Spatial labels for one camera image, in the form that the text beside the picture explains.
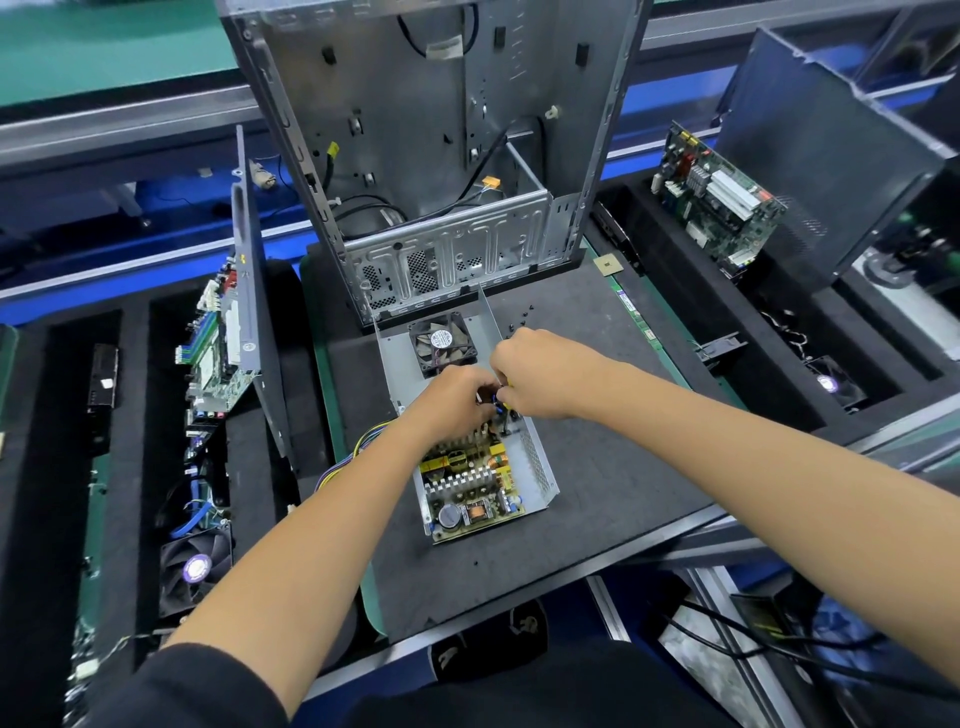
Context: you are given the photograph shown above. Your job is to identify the person's left hand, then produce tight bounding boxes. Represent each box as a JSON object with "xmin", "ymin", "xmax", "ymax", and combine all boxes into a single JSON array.
[{"xmin": 402, "ymin": 364, "xmax": 504, "ymax": 452}]

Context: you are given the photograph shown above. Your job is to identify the person's right hand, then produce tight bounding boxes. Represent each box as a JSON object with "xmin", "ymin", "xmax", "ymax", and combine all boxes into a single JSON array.
[{"xmin": 492, "ymin": 327, "xmax": 609, "ymax": 425}]

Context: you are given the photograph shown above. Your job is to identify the silver power supply unit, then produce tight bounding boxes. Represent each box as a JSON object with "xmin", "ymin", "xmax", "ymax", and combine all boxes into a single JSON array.
[{"xmin": 375, "ymin": 292, "xmax": 561, "ymax": 546}]

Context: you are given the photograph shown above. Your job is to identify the power supply circuit board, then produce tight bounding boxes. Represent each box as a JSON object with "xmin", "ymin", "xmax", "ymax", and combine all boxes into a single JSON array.
[{"xmin": 315, "ymin": 420, "xmax": 527, "ymax": 545}]

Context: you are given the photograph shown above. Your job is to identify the person's right forearm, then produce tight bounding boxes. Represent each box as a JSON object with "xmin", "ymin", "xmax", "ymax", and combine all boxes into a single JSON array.
[{"xmin": 592, "ymin": 367, "xmax": 960, "ymax": 684}]

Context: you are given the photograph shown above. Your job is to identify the person's left forearm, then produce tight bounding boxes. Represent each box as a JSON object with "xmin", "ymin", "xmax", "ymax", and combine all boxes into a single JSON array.
[{"xmin": 165, "ymin": 427, "xmax": 437, "ymax": 707}]

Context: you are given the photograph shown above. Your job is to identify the person's right black shoe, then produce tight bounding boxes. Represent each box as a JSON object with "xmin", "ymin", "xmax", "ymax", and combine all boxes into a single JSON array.
[{"xmin": 502, "ymin": 600, "xmax": 551, "ymax": 647}]

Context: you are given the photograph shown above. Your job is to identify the person's black shoe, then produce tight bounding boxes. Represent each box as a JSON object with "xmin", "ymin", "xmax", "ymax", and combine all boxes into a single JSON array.
[
  {"xmin": 432, "ymin": 637, "xmax": 482, "ymax": 689},
  {"xmin": 502, "ymin": 600, "xmax": 551, "ymax": 647}
]

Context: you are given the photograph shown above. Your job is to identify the person's left black shoe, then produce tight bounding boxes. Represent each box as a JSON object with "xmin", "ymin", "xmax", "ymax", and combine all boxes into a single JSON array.
[{"xmin": 432, "ymin": 637, "xmax": 482, "ymax": 689}]

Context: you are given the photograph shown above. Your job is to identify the silver metal computer case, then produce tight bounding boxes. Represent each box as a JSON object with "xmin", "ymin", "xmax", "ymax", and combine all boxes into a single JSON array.
[{"xmin": 217, "ymin": 0, "xmax": 654, "ymax": 324}]

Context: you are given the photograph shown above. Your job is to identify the person's black clothing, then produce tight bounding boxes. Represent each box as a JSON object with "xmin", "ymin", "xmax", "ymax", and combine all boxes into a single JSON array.
[{"xmin": 82, "ymin": 642, "xmax": 737, "ymax": 728}]

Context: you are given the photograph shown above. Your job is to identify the scattered small black screws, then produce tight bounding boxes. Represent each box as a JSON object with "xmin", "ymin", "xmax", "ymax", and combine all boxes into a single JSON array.
[{"xmin": 502, "ymin": 300, "xmax": 545, "ymax": 339}]

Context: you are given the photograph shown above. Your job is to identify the black foam work mat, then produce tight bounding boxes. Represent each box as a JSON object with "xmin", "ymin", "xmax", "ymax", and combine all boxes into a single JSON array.
[{"xmin": 300, "ymin": 240, "xmax": 752, "ymax": 639}]

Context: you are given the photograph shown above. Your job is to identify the dark grey case side panel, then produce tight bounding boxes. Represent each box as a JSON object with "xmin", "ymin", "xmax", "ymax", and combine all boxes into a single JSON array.
[{"xmin": 229, "ymin": 124, "xmax": 294, "ymax": 459}]

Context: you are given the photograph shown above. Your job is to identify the black foam tray with recess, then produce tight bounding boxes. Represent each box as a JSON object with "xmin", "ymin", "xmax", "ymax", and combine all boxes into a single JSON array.
[{"xmin": 585, "ymin": 180, "xmax": 960, "ymax": 452}]

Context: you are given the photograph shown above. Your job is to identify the green board with white parts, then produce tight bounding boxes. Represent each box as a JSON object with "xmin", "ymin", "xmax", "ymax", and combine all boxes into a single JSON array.
[{"xmin": 652, "ymin": 120, "xmax": 789, "ymax": 279}]

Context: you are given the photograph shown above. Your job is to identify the small black lit fan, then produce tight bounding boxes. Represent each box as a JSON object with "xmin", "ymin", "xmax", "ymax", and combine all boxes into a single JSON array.
[{"xmin": 802, "ymin": 352, "xmax": 872, "ymax": 410}]

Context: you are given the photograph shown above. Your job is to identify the black cooler fan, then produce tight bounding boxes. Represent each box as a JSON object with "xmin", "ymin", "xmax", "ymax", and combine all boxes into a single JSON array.
[{"xmin": 157, "ymin": 532, "xmax": 227, "ymax": 609}]

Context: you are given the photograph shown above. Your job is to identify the small black rectangular component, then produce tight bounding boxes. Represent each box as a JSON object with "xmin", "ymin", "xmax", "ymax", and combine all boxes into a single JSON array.
[{"xmin": 87, "ymin": 345, "xmax": 119, "ymax": 410}]

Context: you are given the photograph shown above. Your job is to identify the large black metal panel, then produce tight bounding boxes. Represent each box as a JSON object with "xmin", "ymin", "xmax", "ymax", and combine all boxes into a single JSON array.
[{"xmin": 717, "ymin": 27, "xmax": 960, "ymax": 294}]

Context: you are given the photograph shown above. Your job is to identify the grey round metal part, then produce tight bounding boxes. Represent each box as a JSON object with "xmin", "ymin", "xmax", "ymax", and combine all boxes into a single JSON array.
[{"xmin": 862, "ymin": 247, "xmax": 960, "ymax": 294}]

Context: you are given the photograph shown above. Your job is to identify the black foam tray with slots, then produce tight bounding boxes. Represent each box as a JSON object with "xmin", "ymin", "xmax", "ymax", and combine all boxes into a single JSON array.
[{"xmin": 0, "ymin": 285, "xmax": 362, "ymax": 728}]

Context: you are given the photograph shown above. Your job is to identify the green conveyor belt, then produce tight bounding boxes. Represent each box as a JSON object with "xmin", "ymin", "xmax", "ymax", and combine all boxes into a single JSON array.
[{"xmin": 0, "ymin": 0, "xmax": 242, "ymax": 107}]

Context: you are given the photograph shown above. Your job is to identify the small black metal bracket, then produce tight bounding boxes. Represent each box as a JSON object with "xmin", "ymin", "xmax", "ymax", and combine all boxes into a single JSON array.
[{"xmin": 694, "ymin": 333, "xmax": 749, "ymax": 366}]

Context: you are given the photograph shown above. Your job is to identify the blue data cables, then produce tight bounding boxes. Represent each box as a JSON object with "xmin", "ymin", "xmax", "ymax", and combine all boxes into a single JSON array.
[{"xmin": 172, "ymin": 495, "xmax": 227, "ymax": 539}]

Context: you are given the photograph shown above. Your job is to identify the grey metal conveyor rail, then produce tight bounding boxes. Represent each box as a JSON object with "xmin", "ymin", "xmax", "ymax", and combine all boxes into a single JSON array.
[{"xmin": 0, "ymin": 0, "xmax": 960, "ymax": 182}]

